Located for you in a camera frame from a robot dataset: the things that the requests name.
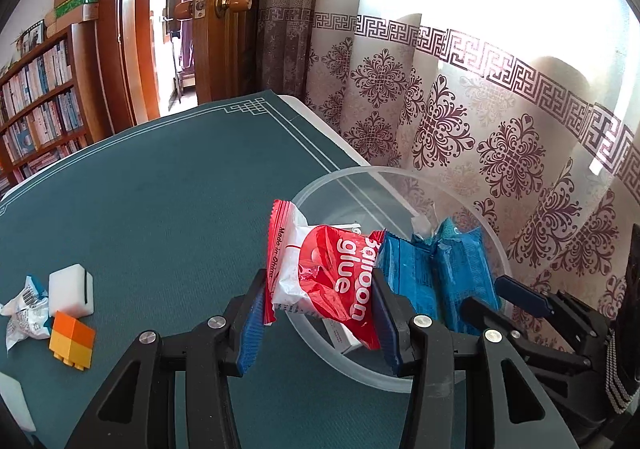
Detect white sponge with black stripe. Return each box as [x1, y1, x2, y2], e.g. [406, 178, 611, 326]
[48, 263, 96, 318]

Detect rows of shelved books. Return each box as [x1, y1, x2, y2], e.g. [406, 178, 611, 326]
[0, 42, 83, 190]

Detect red glue packet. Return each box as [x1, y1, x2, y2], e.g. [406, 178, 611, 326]
[265, 199, 388, 351]

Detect blue snack packet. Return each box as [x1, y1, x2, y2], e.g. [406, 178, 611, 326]
[432, 216, 502, 336]
[375, 229, 442, 326]

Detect white blue wrapper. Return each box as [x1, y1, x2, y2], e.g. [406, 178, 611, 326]
[0, 274, 52, 355]

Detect wooden bookshelf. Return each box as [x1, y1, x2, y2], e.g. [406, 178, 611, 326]
[0, 22, 113, 197]

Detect plain white sponge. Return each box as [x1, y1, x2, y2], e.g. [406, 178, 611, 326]
[0, 371, 37, 433]

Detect beige box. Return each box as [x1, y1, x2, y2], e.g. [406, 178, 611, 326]
[45, 4, 102, 33]

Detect white patterned curtain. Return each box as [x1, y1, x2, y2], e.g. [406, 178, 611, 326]
[300, 0, 640, 345]

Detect photo frame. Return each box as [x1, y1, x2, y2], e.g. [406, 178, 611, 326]
[15, 22, 47, 56]

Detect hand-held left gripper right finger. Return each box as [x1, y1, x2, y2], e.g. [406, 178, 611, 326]
[370, 268, 571, 449]

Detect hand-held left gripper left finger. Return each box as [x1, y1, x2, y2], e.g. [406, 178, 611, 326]
[65, 269, 268, 449]

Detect hanging purple pants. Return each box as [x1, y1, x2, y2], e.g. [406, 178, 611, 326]
[177, 0, 197, 75]

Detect brown drape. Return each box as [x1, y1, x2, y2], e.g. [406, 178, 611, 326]
[257, 0, 328, 110]

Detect clear plastic bowl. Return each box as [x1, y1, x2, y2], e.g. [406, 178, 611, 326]
[289, 166, 513, 394]

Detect wooden door frame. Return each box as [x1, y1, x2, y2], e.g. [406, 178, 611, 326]
[97, 0, 166, 135]

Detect white medicine box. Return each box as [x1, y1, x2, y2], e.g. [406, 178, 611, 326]
[322, 222, 365, 356]

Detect wooden door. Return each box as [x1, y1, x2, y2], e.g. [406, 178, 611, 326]
[192, 0, 266, 102]

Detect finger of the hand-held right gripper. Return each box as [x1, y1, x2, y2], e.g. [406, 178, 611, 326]
[495, 276, 608, 335]
[460, 296, 593, 372]

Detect orange yellow toy block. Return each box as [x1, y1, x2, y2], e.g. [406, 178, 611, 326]
[48, 311, 96, 372]

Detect teal table mat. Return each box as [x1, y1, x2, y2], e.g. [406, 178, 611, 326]
[0, 90, 501, 449]

